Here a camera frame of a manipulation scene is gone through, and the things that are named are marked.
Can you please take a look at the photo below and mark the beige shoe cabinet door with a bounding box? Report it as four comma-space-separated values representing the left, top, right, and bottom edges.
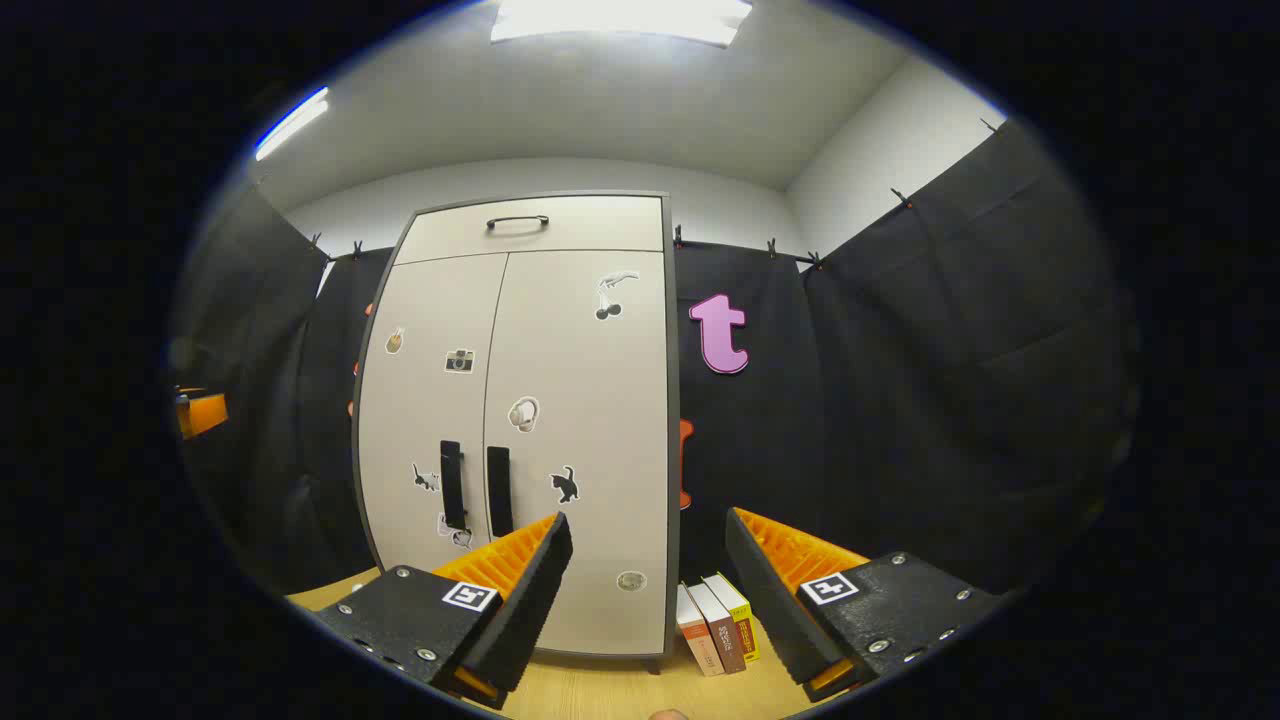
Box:
483, 250, 669, 656
357, 252, 509, 581

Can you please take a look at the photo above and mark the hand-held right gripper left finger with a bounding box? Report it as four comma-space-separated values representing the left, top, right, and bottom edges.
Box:
312, 512, 575, 713

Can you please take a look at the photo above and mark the large ceiling light panel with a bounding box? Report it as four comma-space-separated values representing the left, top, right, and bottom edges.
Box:
490, 0, 753, 48

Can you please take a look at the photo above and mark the brown book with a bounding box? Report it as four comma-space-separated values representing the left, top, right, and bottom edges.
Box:
690, 580, 748, 673

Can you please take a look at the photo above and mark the black backdrop cloth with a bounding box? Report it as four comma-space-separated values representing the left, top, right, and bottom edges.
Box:
170, 120, 1141, 601

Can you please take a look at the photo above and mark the narrow ceiling light strip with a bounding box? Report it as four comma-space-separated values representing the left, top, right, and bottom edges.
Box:
253, 87, 331, 161

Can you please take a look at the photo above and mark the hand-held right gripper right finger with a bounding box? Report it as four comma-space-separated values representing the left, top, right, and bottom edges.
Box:
725, 507, 1006, 701

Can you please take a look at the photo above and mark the white and orange book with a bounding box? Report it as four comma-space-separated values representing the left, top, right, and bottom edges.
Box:
677, 583, 724, 677

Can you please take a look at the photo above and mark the grey double-door shoe cabinet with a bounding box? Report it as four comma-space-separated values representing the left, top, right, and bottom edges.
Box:
350, 190, 683, 673

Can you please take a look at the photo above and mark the beige cabinet panel with handle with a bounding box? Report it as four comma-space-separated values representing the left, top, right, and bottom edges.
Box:
395, 196, 666, 266

